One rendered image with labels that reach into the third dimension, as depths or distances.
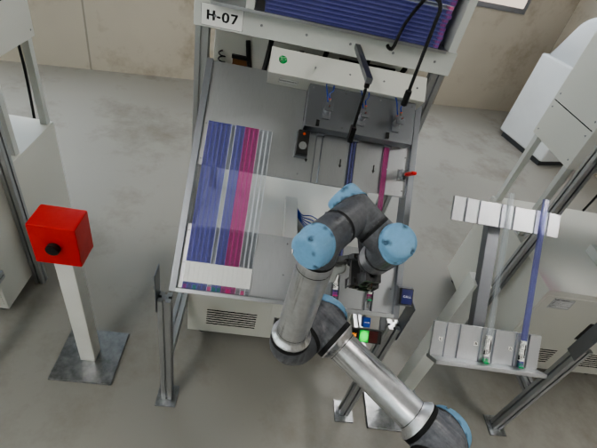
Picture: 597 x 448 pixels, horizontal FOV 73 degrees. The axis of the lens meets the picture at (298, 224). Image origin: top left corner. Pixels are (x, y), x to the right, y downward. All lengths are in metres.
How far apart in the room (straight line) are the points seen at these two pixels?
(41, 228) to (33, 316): 0.85
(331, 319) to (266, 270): 0.28
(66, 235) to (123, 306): 0.82
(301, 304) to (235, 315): 1.00
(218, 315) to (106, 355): 0.50
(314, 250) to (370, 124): 0.67
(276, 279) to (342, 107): 0.56
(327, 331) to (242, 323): 0.85
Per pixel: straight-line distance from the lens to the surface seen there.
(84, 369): 1.97
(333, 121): 1.28
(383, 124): 1.32
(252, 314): 1.82
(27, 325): 2.17
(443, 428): 1.13
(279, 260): 1.24
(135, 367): 1.95
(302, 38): 1.31
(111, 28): 4.23
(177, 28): 4.17
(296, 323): 0.90
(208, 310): 1.83
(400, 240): 0.81
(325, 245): 0.72
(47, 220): 1.42
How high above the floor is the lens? 1.69
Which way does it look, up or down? 40 degrees down
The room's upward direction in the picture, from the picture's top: 15 degrees clockwise
